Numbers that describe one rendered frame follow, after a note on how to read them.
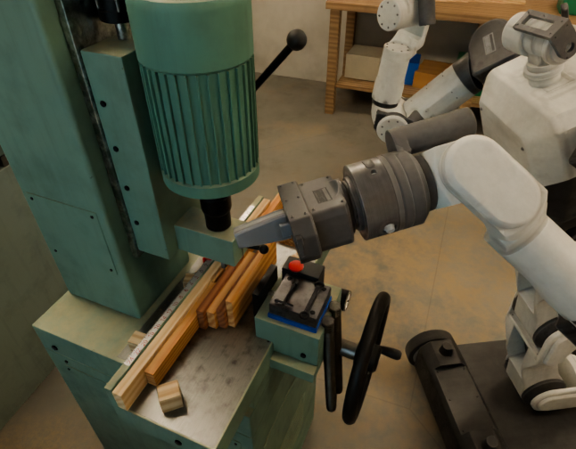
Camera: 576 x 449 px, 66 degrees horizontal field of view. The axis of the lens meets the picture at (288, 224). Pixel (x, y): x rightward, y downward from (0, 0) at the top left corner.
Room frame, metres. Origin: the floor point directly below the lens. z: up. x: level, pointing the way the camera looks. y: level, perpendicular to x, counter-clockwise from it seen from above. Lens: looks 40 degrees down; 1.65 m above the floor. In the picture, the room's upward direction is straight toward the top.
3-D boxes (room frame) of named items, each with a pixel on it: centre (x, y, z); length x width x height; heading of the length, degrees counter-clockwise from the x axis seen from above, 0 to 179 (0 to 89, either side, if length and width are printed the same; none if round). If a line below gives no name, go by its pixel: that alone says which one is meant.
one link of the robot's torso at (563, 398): (0.84, -0.88, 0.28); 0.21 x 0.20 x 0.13; 97
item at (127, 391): (0.67, 0.17, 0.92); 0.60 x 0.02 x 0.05; 157
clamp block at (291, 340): (0.59, -0.02, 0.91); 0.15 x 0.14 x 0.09; 157
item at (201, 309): (0.65, 0.14, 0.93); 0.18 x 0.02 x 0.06; 157
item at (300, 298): (0.59, -0.03, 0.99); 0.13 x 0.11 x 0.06; 157
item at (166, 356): (0.73, 0.13, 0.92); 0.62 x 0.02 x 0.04; 157
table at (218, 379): (0.62, 0.06, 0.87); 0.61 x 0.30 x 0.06; 157
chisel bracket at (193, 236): (0.70, 0.16, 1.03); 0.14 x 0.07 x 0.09; 67
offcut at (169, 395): (0.41, 0.21, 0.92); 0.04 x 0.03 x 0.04; 110
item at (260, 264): (0.67, 0.07, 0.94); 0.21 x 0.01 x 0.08; 157
